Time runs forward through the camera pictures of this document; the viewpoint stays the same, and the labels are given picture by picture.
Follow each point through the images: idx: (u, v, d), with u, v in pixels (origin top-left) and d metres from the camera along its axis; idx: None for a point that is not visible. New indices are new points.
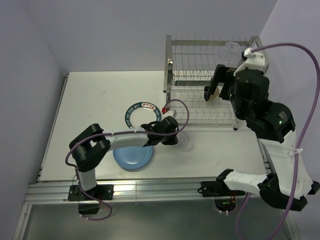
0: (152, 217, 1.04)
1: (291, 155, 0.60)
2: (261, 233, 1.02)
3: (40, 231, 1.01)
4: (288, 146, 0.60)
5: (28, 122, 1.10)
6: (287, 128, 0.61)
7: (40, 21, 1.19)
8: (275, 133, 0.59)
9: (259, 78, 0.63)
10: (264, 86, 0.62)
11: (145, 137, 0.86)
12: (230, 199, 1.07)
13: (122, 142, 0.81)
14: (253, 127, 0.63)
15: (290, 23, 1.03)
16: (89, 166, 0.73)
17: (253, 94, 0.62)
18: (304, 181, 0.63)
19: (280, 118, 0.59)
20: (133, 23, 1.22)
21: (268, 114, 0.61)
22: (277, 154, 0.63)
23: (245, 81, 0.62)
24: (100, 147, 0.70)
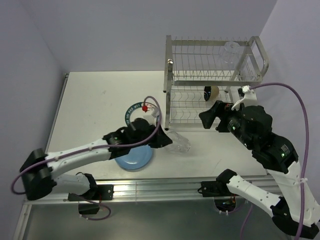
0: (152, 218, 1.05)
1: (296, 184, 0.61)
2: (261, 233, 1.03)
3: (40, 231, 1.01)
4: (293, 176, 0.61)
5: (27, 122, 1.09)
6: (290, 159, 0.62)
7: (39, 20, 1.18)
8: (279, 165, 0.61)
9: (262, 115, 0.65)
10: (270, 122, 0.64)
11: (105, 151, 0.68)
12: (229, 199, 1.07)
13: (75, 163, 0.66)
14: (258, 159, 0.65)
15: (291, 23, 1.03)
16: (40, 194, 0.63)
17: (258, 130, 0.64)
18: (313, 209, 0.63)
19: (282, 151, 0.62)
20: (133, 22, 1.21)
21: (272, 147, 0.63)
22: (282, 183, 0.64)
23: (251, 118, 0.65)
24: (40, 177, 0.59)
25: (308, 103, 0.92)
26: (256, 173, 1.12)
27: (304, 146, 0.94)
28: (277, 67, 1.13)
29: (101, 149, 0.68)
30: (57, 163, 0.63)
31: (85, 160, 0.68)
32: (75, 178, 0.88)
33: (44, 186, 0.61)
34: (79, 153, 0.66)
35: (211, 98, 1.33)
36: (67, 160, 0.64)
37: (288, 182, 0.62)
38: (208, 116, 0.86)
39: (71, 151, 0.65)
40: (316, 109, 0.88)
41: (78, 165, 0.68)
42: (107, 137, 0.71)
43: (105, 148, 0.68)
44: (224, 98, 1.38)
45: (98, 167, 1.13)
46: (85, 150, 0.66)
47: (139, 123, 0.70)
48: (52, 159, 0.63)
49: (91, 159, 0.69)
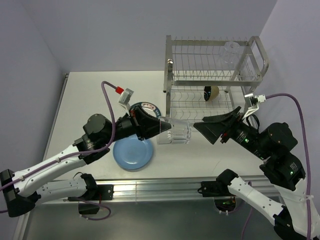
0: (152, 217, 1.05)
1: (303, 200, 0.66)
2: (261, 233, 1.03)
3: (40, 231, 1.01)
4: (300, 193, 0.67)
5: (28, 122, 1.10)
6: (298, 176, 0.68)
7: (39, 20, 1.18)
8: (288, 183, 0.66)
9: (289, 138, 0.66)
10: (292, 145, 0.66)
11: (75, 160, 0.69)
12: (229, 199, 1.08)
13: (44, 178, 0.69)
14: (267, 173, 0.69)
15: (290, 23, 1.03)
16: (21, 208, 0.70)
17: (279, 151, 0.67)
18: (316, 223, 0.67)
19: (291, 169, 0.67)
20: (133, 23, 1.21)
21: (283, 166, 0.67)
22: (289, 198, 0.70)
23: (278, 141, 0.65)
24: (8, 199, 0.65)
25: (307, 103, 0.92)
26: (256, 173, 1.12)
27: (304, 146, 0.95)
28: (276, 67, 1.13)
29: (70, 158, 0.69)
30: (23, 183, 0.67)
31: (57, 172, 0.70)
32: (66, 183, 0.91)
33: (20, 204, 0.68)
34: (45, 168, 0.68)
35: (211, 98, 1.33)
36: (33, 178, 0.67)
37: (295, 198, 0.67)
38: (216, 131, 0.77)
39: (36, 168, 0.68)
40: (315, 109, 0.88)
41: (51, 177, 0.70)
42: (77, 143, 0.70)
43: (75, 157, 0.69)
44: (224, 98, 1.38)
45: (98, 167, 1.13)
46: (52, 164, 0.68)
47: (92, 123, 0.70)
48: (18, 180, 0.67)
49: (63, 170, 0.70)
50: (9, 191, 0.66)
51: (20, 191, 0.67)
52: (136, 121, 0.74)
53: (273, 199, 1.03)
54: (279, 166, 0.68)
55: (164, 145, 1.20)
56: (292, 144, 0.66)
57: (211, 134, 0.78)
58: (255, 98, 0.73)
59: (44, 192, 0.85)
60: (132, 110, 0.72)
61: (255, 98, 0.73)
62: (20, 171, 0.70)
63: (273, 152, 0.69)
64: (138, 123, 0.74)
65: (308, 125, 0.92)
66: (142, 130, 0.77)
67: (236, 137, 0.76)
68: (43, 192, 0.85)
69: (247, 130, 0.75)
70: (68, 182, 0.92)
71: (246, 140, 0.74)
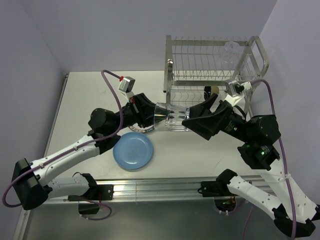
0: (152, 217, 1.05)
1: (282, 180, 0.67)
2: (260, 233, 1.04)
3: (41, 231, 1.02)
4: (277, 172, 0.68)
5: (28, 122, 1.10)
6: (272, 157, 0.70)
7: (39, 20, 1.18)
8: (262, 164, 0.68)
9: (273, 130, 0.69)
10: (276, 136, 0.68)
11: (92, 147, 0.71)
12: (230, 199, 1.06)
13: (63, 166, 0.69)
14: (245, 157, 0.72)
15: (291, 22, 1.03)
16: (36, 201, 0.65)
17: (262, 141, 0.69)
18: (304, 205, 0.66)
19: (263, 149, 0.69)
20: (132, 23, 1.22)
21: (259, 150, 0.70)
22: (271, 182, 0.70)
23: (265, 135, 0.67)
24: (29, 186, 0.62)
25: (308, 102, 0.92)
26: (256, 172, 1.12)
27: (303, 147, 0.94)
28: (277, 67, 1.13)
29: (87, 146, 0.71)
30: (43, 170, 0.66)
31: (75, 160, 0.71)
32: (71, 180, 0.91)
33: (38, 195, 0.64)
34: (64, 155, 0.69)
35: None
36: (53, 165, 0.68)
37: (274, 178, 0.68)
38: (209, 126, 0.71)
39: (56, 156, 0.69)
40: (315, 110, 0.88)
41: (67, 167, 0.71)
42: (91, 132, 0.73)
43: (91, 144, 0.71)
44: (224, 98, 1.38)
45: (97, 167, 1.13)
46: (70, 152, 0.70)
47: (96, 118, 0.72)
48: (37, 167, 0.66)
49: (79, 159, 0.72)
50: (29, 179, 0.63)
51: (40, 178, 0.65)
52: (135, 108, 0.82)
53: None
54: (257, 150, 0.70)
55: (164, 145, 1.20)
56: (275, 135, 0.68)
57: (202, 129, 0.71)
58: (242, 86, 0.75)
59: (54, 185, 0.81)
60: (131, 97, 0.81)
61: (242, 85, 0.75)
62: (36, 160, 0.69)
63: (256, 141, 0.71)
64: (137, 109, 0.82)
65: (308, 125, 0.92)
66: (142, 117, 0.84)
67: (225, 127, 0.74)
68: (53, 185, 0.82)
69: (233, 119, 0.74)
70: (73, 179, 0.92)
71: (234, 128, 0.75)
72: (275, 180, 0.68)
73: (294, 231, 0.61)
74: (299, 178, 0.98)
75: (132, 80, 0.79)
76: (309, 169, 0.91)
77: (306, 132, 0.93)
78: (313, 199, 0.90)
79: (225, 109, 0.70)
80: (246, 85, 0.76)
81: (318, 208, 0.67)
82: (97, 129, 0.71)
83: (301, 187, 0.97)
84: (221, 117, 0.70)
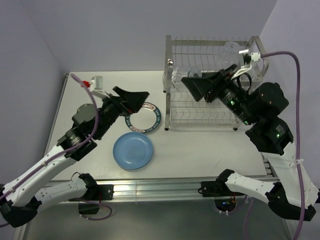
0: (152, 218, 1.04)
1: (293, 165, 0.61)
2: (261, 234, 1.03)
3: (40, 231, 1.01)
4: (289, 157, 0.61)
5: (28, 123, 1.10)
6: (286, 139, 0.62)
7: (39, 21, 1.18)
8: (275, 147, 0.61)
9: (279, 98, 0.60)
10: (283, 105, 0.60)
11: (62, 160, 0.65)
12: (230, 199, 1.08)
13: (35, 186, 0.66)
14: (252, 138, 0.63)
15: (291, 23, 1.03)
16: (19, 219, 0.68)
17: (268, 113, 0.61)
18: (309, 190, 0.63)
19: (277, 131, 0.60)
20: (132, 23, 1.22)
21: (270, 129, 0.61)
22: (279, 166, 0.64)
23: (269, 102, 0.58)
24: (4, 213, 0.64)
25: (308, 102, 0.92)
26: (256, 172, 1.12)
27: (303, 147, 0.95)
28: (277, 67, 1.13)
29: (57, 159, 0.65)
30: (14, 195, 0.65)
31: (47, 176, 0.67)
32: (65, 186, 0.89)
33: (16, 216, 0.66)
34: (33, 175, 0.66)
35: None
36: (23, 187, 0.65)
37: (284, 163, 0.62)
38: (203, 88, 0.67)
39: (25, 177, 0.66)
40: (315, 109, 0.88)
41: (42, 183, 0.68)
42: (61, 142, 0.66)
43: (61, 157, 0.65)
44: None
45: (97, 167, 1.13)
46: (39, 170, 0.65)
47: (82, 114, 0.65)
48: (9, 191, 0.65)
49: (53, 173, 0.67)
50: (4, 204, 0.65)
51: (14, 203, 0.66)
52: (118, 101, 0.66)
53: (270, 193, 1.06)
54: (266, 129, 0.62)
55: (164, 145, 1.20)
56: (282, 104, 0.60)
57: (199, 93, 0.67)
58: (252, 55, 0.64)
59: (44, 197, 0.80)
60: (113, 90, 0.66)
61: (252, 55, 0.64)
62: (11, 181, 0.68)
63: (261, 115, 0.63)
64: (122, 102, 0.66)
65: (309, 125, 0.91)
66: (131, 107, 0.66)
67: (223, 97, 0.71)
68: (43, 197, 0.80)
69: (235, 90, 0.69)
70: (67, 185, 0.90)
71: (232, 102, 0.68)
72: (285, 165, 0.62)
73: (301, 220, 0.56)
74: None
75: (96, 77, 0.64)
76: (309, 169, 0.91)
77: (306, 131, 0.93)
78: None
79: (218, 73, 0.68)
80: (253, 56, 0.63)
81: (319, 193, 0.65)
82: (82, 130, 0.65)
83: None
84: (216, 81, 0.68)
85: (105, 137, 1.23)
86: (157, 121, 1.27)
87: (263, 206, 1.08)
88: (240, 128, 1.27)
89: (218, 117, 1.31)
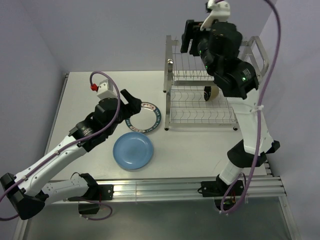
0: (152, 218, 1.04)
1: (253, 112, 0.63)
2: (261, 233, 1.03)
3: (40, 231, 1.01)
4: (251, 103, 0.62)
5: (28, 122, 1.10)
6: (250, 86, 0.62)
7: (39, 20, 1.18)
8: (239, 90, 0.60)
9: (233, 33, 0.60)
10: (238, 42, 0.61)
11: (75, 149, 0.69)
12: (230, 199, 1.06)
13: (47, 174, 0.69)
14: (218, 81, 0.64)
15: (290, 22, 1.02)
16: (30, 210, 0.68)
17: (225, 49, 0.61)
18: (265, 139, 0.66)
19: (244, 75, 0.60)
20: (132, 23, 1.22)
21: (235, 71, 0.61)
22: (241, 112, 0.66)
23: (219, 35, 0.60)
24: (16, 201, 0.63)
25: (308, 102, 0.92)
26: None
27: (303, 147, 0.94)
28: (276, 67, 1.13)
29: (69, 148, 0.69)
30: (27, 183, 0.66)
31: (59, 165, 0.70)
32: (69, 183, 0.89)
33: (29, 205, 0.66)
34: (46, 164, 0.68)
35: (211, 98, 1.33)
36: (36, 175, 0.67)
37: (245, 108, 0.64)
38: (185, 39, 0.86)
39: (37, 166, 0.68)
40: (314, 109, 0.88)
41: (53, 172, 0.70)
42: (73, 132, 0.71)
43: (73, 146, 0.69)
44: (224, 98, 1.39)
45: (97, 167, 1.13)
46: (52, 158, 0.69)
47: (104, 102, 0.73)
48: (21, 180, 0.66)
49: (65, 162, 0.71)
50: (15, 193, 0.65)
51: (26, 191, 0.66)
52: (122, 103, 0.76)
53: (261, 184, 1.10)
54: (229, 70, 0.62)
55: (164, 145, 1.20)
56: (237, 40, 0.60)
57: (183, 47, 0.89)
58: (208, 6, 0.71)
59: (50, 190, 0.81)
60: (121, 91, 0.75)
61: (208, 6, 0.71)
62: (21, 172, 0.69)
63: (220, 54, 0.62)
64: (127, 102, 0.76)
65: (309, 125, 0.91)
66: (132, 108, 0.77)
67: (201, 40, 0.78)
68: (49, 191, 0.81)
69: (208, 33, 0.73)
70: (70, 182, 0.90)
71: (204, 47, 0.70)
72: (246, 110, 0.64)
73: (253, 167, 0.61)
74: (300, 179, 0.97)
75: (108, 82, 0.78)
76: (309, 169, 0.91)
77: (306, 132, 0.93)
78: (313, 199, 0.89)
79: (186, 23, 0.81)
80: (209, 5, 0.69)
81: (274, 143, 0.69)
82: (96, 119, 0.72)
83: (301, 187, 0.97)
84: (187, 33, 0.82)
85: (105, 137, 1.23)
86: (157, 121, 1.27)
87: (263, 207, 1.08)
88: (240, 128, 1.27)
89: (217, 118, 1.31)
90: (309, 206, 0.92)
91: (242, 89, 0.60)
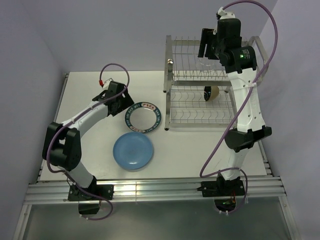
0: (152, 218, 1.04)
1: (246, 87, 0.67)
2: (261, 234, 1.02)
3: (40, 231, 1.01)
4: (245, 78, 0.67)
5: (29, 122, 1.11)
6: (248, 65, 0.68)
7: (39, 21, 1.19)
8: (235, 63, 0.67)
9: (234, 20, 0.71)
10: (238, 28, 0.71)
11: (103, 107, 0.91)
12: (230, 199, 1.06)
13: (86, 123, 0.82)
14: (222, 60, 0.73)
15: (290, 23, 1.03)
16: (74, 154, 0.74)
17: (226, 33, 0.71)
18: (254, 118, 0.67)
19: (243, 53, 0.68)
20: (132, 23, 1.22)
21: (235, 49, 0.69)
22: (235, 88, 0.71)
23: (222, 20, 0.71)
24: (71, 136, 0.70)
25: (308, 102, 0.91)
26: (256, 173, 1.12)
27: (303, 147, 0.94)
28: (276, 67, 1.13)
29: (99, 106, 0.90)
30: (76, 124, 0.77)
31: (92, 118, 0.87)
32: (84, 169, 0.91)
33: (77, 144, 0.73)
34: (85, 114, 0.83)
35: (211, 98, 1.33)
36: (81, 120, 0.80)
37: (239, 83, 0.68)
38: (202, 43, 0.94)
39: (80, 114, 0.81)
40: (315, 109, 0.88)
41: (88, 124, 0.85)
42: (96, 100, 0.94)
43: (102, 105, 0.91)
44: (224, 98, 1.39)
45: (97, 166, 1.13)
46: (88, 111, 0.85)
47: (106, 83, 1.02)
48: (70, 122, 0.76)
49: (95, 117, 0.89)
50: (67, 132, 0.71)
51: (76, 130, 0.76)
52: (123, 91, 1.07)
53: (260, 182, 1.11)
54: (231, 49, 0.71)
55: (165, 145, 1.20)
56: (236, 26, 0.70)
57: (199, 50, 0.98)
58: (217, 13, 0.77)
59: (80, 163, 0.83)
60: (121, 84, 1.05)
61: (217, 13, 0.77)
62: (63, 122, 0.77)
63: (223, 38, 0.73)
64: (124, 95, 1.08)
65: (309, 125, 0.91)
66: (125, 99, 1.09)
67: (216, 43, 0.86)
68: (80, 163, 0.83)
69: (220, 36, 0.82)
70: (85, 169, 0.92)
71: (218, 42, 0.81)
72: (239, 86, 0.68)
73: (226, 130, 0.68)
74: (300, 179, 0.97)
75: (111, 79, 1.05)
76: (309, 169, 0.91)
77: (306, 132, 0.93)
78: (313, 199, 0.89)
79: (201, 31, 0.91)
80: (219, 12, 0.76)
81: (266, 127, 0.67)
82: (109, 93, 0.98)
83: (301, 187, 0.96)
84: (202, 39, 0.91)
85: (106, 137, 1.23)
86: (157, 121, 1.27)
87: (263, 207, 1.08)
88: None
89: (217, 117, 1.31)
90: (308, 206, 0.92)
91: (238, 64, 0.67)
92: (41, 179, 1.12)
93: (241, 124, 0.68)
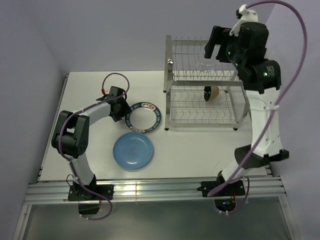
0: (152, 218, 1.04)
1: (267, 109, 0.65)
2: (261, 233, 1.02)
3: (40, 231, 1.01)
4: (266, 100, 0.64)
5: (29, 122, 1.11)
6: (271, 84, 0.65)
7: (39, 21, 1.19)
8: (257, 83, 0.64)
9: (260, 27, 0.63)
10: (265, 38, 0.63)
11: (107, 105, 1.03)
12: (230, 199, 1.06)
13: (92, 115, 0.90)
14: (242, 74, 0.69)
15: (290, 23, 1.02)
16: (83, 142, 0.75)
17: (250, 44, 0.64)
18: (272, 142, 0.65)
19: (267, 70, 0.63)
20: (132, 23, 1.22)
21: (258, 66, 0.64)
22: (255, 107, 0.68)
23: (247, 29, 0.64)
24: (83, 121, 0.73)
25: (308, 102, 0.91)
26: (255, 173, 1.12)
27: (303, 148, 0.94)
28: None
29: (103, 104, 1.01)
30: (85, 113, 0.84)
31: (96, 114, 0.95)
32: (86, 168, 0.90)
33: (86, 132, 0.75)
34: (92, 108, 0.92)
35: (211, 98, 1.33)
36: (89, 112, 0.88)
37: (260, 104, 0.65)
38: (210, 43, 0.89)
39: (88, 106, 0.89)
40: (315, 108, 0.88)
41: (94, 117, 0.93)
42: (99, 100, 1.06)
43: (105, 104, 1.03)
44: (224, 98, 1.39)
45: (97, 166, 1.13)
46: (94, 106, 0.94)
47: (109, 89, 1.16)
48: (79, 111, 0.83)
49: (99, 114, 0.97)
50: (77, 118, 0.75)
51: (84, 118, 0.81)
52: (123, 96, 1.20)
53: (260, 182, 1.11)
54: (253, 64, 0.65)
55: (165, 145, 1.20)
56: (263, 36, 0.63)
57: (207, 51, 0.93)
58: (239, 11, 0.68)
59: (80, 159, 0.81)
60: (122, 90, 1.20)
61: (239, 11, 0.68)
62: None
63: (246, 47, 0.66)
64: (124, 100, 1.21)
65: (309, 125, 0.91)
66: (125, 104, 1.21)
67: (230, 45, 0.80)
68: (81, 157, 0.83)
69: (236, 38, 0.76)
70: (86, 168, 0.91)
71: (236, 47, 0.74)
72: (260, 108, 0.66)
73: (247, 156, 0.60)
74: (300, 179, 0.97)
75: None
76: (309, 169, 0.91)
77: (306, 132, 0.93)
78: (313, 198, 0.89)
79: (213, 29, 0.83)
80: (241, 10, 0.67)
81: (283, 151, 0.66)
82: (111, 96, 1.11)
83: (301, 187, 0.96)
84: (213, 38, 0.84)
85: (106, 137, 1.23)
86: (157, 120, 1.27)
87: (263, 207, 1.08)
88: (240, 128, 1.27)
89: (217, 117, 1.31)
90: (309, 206, 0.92)
91: (260, 84, 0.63)
92: (41, 179, 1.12)
93: (258, 147, 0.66)
